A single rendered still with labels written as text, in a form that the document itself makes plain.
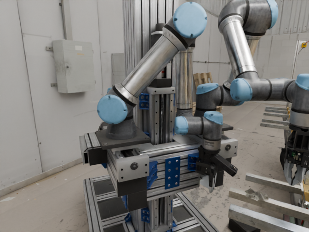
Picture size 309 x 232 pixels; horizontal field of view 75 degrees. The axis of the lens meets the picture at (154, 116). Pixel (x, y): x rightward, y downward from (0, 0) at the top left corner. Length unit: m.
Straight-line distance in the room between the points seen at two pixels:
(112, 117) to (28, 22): 2.06
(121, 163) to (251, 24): 0.79
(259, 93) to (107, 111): 0.53
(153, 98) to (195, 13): 0.49
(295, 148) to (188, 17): 0.53
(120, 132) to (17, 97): 1.83
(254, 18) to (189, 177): 0.83
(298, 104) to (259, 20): 0.43
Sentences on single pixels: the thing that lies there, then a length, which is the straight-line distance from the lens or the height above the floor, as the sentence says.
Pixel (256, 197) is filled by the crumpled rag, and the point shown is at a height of 0.87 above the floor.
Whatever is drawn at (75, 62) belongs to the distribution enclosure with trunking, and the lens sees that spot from 2.62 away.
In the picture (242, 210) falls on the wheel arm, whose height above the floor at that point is 0.96.
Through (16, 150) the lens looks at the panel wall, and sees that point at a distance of 2.71.
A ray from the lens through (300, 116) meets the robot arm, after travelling 0.72.
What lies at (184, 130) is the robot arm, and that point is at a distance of 0.81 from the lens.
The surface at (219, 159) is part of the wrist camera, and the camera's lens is 0.88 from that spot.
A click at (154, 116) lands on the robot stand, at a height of 1.10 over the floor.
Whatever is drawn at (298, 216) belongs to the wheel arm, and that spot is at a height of 0.84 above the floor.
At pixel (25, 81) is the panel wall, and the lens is 2.62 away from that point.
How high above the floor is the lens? 1.36
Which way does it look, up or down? 14 degrees down
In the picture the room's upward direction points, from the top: straight up
